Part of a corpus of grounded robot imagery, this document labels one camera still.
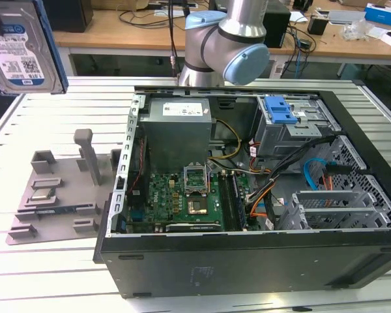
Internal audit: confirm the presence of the hard disk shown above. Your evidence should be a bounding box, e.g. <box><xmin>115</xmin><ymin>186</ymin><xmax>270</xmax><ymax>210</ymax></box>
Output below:
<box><xmin>0</xmin><ymin>0</ymin><xmax>69</xmax><ymax>95</ymax></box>

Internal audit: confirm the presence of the power wire with black connector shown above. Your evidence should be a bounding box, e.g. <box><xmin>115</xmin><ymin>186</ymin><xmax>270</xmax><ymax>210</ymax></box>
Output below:
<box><xmin>321</xmin><ymin>162</ymin><xmax>350</xmax><ymax>190</ymax></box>

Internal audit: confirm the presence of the silver metal disk bay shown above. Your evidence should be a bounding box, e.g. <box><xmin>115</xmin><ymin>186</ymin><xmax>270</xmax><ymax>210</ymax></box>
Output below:
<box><xmin>276</xmin><ymin>190</ymin><xmax>391</xmax><ymax>231</ymax></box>

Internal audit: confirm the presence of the large black box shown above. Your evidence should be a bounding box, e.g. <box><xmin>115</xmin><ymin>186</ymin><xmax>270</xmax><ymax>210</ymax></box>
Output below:
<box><xmin>44</xmin><ymin>0</ymin><xmax>94</xmax><ymax>33</ymax></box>

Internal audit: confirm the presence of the wooden desk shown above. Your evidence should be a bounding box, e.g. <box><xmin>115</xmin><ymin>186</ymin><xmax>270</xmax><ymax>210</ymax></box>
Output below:
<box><xmin>53</xmin><ymin>0</ymin><xmax>391</xmax><ymax>78</ymax></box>

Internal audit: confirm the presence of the silver CPU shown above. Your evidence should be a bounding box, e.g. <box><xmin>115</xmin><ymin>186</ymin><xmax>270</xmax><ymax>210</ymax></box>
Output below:
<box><xmin>31</xmin><ymin>188</ymin><xmax>56</xmax><ymax>200</ymax></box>

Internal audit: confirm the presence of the grey parts rack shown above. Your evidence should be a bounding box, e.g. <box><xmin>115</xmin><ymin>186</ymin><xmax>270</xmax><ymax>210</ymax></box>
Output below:
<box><xmin>5</xmin><ymin>128</ymin><xmax>123</xmax><ymax>245</ymax></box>

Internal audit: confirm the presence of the black case fan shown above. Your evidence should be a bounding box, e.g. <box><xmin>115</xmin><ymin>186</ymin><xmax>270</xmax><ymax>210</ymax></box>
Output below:
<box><xmin>128</xmin><ymin>135</ymin><xmax>151</xmax><ymax>209</ymax></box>

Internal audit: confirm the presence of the grey power supply unit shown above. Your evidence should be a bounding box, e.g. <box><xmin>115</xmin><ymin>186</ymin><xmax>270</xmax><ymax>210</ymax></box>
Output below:
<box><xmin>138</xmin><ymin>97</ymin><xmax>212</xmax><ymax>175</ymax></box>

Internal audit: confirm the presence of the metal CPU socket cover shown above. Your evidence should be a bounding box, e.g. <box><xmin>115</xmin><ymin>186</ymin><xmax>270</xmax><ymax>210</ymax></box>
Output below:
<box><xmin>181</xmin><ymin>161</ymin><xmax>208</xmax><ymax>195</ymax></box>

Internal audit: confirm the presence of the green Dell motherboard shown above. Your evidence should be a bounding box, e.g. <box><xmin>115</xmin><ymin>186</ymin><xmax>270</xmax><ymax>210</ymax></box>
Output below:
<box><xmin>126</xmin><ymin>171</ymin><xmax>258</xmax><ymax>234</ymax></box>

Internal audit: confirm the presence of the CPU socket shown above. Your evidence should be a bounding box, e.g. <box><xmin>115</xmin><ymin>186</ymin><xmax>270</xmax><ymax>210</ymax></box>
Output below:
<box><xmin>186</xmin><ymin>194</ymin><xmax>207</xmax><ymax>218</ymax></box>

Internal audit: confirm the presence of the black computer tower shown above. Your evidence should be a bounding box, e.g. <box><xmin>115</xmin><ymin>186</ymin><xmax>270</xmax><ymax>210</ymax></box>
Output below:
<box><xmin>262</xmin><ymin>5</ymin><xmax>293</xmax><ymax>49</ymax></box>

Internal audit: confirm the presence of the black graphics card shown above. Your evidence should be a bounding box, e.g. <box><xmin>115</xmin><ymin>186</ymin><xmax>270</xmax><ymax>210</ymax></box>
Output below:
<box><xmin>164</xmin><ymin>221</ymin><xmax>222</xmax><ymax>233</ymax></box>

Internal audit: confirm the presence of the black RAM slot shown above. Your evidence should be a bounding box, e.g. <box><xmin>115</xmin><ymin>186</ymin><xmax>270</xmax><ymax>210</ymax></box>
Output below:
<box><xmin>224</xmin><ymin>171</ymin><xmax>239</xmax><ymax>231</ymax></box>
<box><xmin>217</xmin><ymin>171</ymin><xmax>232</xmax><ymax>231</ymax></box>

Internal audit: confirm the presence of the blue plastic drive latch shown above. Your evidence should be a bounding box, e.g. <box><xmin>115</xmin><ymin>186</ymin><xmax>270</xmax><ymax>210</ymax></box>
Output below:
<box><xmin>263</xmin><ymin>94</ymin><xmax>299</xmax><ymax>125</ymax></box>

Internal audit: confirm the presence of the installed RAM stick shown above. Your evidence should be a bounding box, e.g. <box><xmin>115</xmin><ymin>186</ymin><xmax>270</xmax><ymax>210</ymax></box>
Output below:
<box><xmin>231</xmin><ymin>172</ymin><xmax>250</xmax><ymax>229</ymax></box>

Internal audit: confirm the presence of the silver optical drive cage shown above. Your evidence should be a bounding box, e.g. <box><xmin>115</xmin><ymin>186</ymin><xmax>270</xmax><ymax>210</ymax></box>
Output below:
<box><xmin>252</xmin><ymin>96</ymin><xmax>341</xmax><ymax>157</ymax></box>

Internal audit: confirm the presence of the silver flat device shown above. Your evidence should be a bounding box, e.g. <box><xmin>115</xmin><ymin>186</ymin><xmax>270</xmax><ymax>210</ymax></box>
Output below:
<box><xmin>327</xmin><ymin>9</ymin><xmax>368</xmax><ymax>25</ymax></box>

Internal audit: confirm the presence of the black open PC case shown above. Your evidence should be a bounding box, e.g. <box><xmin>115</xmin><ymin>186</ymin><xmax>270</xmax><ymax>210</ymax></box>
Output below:
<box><xmin>93</xmin><ymin>80</ymin><xmax>391</xmax><ymax>299</ymax></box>

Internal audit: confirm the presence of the clear plastic wrap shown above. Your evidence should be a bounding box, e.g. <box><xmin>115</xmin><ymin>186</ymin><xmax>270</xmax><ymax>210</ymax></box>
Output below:
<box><xmin>341</xmin><ymin>19</ymin><xmax>371</xmax><ymax>42</ymax></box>

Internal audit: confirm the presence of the blue cardboard box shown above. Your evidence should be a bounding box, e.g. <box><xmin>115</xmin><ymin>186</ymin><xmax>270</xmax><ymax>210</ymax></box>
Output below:
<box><xmin>364</xmin><ymin>3</ymin><xmax>391</xmax><ymax>27</ymax></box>

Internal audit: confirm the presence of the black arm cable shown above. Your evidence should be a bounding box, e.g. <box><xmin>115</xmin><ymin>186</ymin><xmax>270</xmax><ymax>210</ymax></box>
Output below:
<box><xmin>167</xmin><ymin>0</ymin><xmax>180</xmax><ymax>79</ymax></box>

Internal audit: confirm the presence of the red black twisted wire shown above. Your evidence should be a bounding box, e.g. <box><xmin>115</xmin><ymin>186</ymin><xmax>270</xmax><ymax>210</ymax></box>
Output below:
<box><xmin>131</xmin><ymin>136</ymin><xmax>148</xmax><ymax>196</ymax></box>

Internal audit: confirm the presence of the thin wire locking lever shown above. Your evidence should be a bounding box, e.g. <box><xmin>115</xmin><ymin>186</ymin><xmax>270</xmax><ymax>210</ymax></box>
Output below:
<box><xmin>205</xmin><ymin>162</ymin><xmax>214</xmax><ymax>195</ymax></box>

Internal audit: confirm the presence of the yellow wire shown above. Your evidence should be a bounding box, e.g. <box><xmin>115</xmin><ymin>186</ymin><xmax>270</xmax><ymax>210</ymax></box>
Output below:
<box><xmin>208</xmin><ymin>119</ymin><xmax>242</xmax><ymax>161</ymax></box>

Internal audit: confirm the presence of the red wire with white label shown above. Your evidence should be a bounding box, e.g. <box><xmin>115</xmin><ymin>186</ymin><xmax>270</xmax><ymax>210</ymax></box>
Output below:
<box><xmin>246</xmin><ymin>138</ymin><xmax>265</xmax><ymax>175</ymax></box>

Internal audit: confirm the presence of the orange wire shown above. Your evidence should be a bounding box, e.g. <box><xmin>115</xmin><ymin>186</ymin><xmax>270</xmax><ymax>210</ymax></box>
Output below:
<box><xmin>247</xmin><ymin>192</ymin><xmax>271</xmax><ymax>220</ymax></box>

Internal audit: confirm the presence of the black sleeved wire bundle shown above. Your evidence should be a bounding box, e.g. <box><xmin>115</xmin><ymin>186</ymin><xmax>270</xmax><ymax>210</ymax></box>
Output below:
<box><xmin>246</xmin><ymin>135</ymin><xmax>341</xmax><ymax>203</ymax></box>

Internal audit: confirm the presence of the blue data wire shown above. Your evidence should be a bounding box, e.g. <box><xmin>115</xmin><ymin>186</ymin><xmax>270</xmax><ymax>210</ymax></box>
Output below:
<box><xmin>302</xmin><ymin>158</ymin><xmax>328</xmax><ymax>190</ymax></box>

